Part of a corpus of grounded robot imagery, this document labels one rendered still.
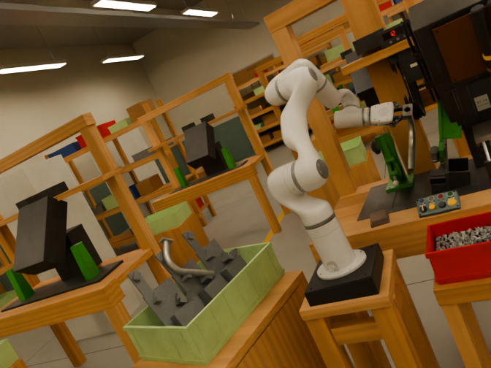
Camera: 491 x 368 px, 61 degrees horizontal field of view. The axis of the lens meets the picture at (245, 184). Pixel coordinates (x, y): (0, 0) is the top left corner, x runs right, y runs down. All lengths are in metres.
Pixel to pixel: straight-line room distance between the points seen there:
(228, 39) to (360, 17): 10.56
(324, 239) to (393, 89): 1.00
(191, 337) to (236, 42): 11.39
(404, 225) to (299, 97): 0.66
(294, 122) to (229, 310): 0.78
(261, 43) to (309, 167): 11.04
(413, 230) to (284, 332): 0.67
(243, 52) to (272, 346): 11.20
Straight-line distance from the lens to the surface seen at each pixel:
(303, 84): 1.60
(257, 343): 1.73
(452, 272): 1.51
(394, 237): 1.82
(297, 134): 1.52
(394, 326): 1.53
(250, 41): 12.48
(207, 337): 1.67
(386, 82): 2.24
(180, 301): 1.85
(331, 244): 1.51
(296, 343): 1.92
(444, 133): 1.90
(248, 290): 1.83
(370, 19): 2.23
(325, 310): 1.53
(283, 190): 1.48
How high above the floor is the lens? 1.60
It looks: 10 degrees down
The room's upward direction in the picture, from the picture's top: 25 degrees counter-clockwise
